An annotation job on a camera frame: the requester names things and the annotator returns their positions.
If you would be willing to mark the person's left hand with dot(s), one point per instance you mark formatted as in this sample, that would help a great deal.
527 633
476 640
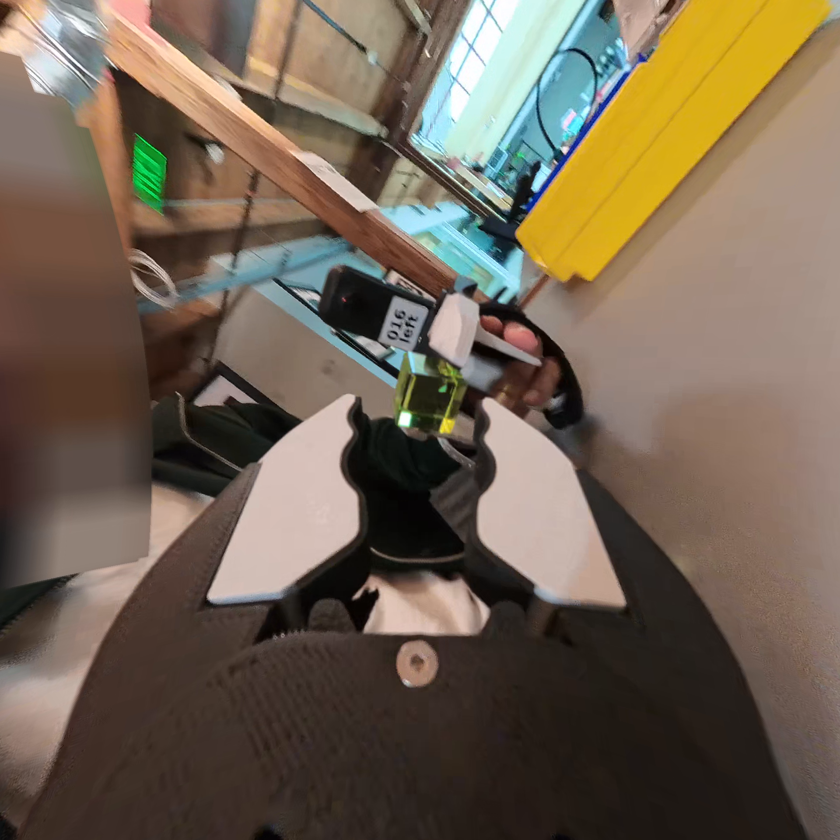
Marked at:
535 382

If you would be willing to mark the yellow-green transparent cube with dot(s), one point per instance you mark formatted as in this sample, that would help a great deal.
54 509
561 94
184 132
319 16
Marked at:
430 400

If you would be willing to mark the person's dark jacket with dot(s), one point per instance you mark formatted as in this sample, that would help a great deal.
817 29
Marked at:
216 446

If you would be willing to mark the yellow plastic bin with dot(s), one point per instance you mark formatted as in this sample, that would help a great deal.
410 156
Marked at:
656 131

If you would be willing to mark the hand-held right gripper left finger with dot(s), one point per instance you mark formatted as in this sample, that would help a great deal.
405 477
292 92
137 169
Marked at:
295 512

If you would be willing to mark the person's white shirt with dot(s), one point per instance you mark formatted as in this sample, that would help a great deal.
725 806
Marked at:
426 607

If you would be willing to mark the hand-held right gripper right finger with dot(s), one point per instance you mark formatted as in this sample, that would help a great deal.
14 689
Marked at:
544 512

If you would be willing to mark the light blue bar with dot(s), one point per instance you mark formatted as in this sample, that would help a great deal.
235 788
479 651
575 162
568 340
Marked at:
262 269

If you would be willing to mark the metal bracket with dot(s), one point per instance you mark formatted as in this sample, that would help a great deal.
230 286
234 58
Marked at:
65 46

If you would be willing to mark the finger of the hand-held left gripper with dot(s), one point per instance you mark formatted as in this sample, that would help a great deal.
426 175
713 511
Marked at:
453 325
489 375

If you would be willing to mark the green lit display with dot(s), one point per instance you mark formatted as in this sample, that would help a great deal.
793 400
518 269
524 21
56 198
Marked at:
149 174

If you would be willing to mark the black monitor stand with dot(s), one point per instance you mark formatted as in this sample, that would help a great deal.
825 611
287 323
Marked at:
518 197

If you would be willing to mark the wooden shelf unit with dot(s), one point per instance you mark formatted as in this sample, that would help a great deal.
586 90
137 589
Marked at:
262 144

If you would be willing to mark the window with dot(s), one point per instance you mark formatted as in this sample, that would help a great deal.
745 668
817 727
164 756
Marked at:
479 39

